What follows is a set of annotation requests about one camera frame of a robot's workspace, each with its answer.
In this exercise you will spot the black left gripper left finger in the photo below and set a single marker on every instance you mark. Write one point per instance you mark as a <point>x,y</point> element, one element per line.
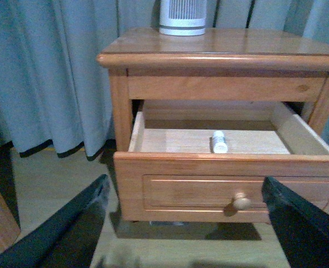
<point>69,237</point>

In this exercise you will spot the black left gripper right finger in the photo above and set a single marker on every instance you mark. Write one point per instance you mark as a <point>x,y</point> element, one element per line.
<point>301,227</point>

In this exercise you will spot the drawer wooden knob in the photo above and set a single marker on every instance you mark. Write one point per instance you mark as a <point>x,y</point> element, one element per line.
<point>238,203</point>

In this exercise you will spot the white medicine bottle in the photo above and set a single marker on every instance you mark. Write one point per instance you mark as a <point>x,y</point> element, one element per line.
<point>219,145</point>

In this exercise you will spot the wooden nightstand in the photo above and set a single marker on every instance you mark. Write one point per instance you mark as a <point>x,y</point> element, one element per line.
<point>225,65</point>

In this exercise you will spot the white cylindrical air purifier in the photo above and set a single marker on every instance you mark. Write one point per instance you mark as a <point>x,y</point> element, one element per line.
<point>182,17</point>

